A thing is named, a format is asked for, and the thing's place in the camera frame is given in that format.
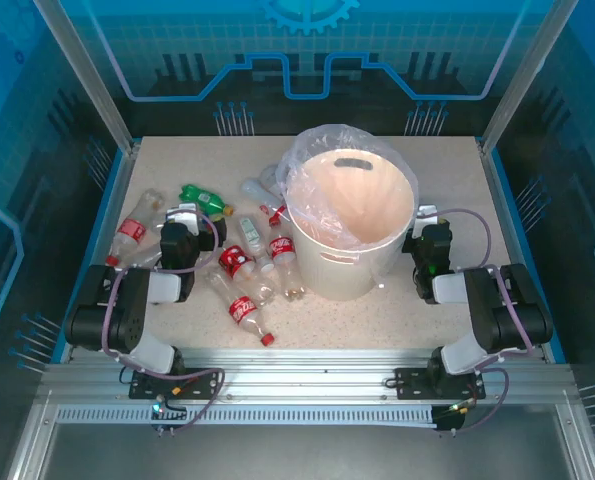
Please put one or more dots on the clear cola bottle red label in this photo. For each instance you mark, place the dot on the clear cola bottle red label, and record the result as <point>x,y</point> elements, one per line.
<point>132,231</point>
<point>282,247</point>
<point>242,308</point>

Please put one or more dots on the bottle with red graphic label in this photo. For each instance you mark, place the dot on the bottle with red graphic label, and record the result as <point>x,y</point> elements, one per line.
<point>233,260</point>

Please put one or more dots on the green plastic bottle yellow cap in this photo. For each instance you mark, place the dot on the green plastic bottle yellow cap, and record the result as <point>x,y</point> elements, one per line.
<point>202,197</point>

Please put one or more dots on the small bottle green white label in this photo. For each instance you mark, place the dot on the small bottle green white label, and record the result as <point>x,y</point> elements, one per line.
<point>249,231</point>

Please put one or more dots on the milky bottle with red cap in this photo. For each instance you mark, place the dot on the milky bottle with red cap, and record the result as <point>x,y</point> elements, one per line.
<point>257,191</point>

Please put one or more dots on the clear plastic bin liner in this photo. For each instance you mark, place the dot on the clear plastic bin liner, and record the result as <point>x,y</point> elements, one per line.
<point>327,140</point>

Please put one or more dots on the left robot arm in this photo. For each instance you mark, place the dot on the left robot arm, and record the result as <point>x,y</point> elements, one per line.
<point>132,320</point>

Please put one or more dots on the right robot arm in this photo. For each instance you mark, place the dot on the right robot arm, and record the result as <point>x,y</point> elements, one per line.
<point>482,300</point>

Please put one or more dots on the black connector box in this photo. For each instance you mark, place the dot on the black connector box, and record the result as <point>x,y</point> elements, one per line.
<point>449,420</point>
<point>169,417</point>

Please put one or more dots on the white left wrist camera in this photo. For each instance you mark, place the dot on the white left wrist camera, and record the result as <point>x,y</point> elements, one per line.
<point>187,220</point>

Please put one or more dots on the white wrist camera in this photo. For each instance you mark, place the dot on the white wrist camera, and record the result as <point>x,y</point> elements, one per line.
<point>187,220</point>
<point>427,212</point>

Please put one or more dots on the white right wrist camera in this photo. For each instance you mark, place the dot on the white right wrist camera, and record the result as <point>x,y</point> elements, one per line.
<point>427,212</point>

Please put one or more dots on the aluminium frame post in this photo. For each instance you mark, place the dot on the aluminium frame post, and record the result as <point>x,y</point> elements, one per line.
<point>97,90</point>
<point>519,85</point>

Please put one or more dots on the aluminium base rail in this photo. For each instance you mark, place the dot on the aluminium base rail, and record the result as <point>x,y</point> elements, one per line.
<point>302,380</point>

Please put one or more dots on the grey metal base plate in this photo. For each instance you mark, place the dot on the grey metal base plate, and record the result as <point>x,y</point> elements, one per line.
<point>302,455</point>

